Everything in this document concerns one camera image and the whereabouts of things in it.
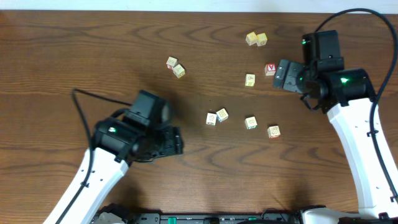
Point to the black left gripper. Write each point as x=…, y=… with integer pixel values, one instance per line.
x=173, y=140

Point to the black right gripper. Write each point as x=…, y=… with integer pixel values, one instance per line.
x=290, y=82

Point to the green O wooden block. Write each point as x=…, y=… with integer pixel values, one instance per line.
x=211, y=119

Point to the red-edged spiral block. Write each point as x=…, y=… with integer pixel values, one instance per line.
x=273, y=132

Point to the green-edged wooden block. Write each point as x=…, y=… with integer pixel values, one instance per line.
x=250, y=122

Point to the blue-edged wooden block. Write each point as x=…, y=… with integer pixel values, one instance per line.
x=222, y=115

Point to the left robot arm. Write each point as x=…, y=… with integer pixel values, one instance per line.
x=139, y=132

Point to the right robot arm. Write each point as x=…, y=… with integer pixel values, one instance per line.
x=346, y=97

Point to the red letter A block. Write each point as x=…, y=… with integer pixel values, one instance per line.
x=270, y=69

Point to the yellow number 8 block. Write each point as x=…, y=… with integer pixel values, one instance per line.
x=250, y=79

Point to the yellow-top block right of pair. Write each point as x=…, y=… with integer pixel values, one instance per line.
x=261, y=39

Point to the yellow-top block of pair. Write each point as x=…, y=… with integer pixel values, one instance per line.
x=251, y=38
x=261, y=39

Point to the yellow-top block left of pair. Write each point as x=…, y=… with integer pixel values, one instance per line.
x=251, y=38

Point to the yellow letter G block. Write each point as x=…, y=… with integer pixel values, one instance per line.
x=178, y=71

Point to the red-edged wooden block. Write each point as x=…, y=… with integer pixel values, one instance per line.
x=171, y=63

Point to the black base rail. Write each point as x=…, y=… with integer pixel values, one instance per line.
x=205, y=218

